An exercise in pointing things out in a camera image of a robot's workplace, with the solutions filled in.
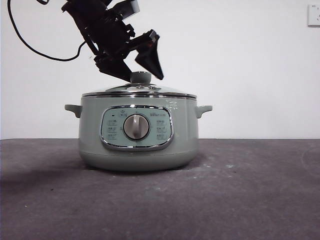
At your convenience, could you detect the glass lid with green knob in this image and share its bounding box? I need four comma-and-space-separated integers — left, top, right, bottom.
81, 71, 198, 99

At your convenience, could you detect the green electric cooking pot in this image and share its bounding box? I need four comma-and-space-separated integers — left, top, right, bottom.
64, 96, 213, 172

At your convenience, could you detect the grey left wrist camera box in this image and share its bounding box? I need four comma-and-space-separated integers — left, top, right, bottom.
107, 0, 140, 20

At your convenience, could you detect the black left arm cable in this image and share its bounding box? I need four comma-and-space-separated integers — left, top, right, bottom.
6, 0, 88, 62

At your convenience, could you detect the white wall socket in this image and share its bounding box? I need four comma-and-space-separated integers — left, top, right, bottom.
307, 4, 320, 28

